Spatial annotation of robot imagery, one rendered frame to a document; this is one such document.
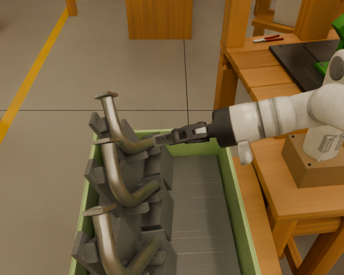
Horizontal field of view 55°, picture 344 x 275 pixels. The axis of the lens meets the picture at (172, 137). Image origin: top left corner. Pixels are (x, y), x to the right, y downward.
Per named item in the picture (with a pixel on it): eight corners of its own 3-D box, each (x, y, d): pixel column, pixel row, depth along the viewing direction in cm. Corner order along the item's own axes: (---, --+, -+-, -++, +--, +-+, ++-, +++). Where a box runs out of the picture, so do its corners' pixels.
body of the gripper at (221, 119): (235, 107, 66) (190, 117, 68) (230, 103, 58) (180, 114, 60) (242, 143, 66) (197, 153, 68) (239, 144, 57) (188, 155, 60)
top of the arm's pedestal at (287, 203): (377, 213, 99) (383, 205, 97) (275, 223, 97) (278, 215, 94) (329, 139, 122) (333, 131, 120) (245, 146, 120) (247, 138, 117)
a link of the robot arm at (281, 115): (258, 102, 66) (256, 99, 57) (340, 84, 62) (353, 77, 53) (265, 137, 66) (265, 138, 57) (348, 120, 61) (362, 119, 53)
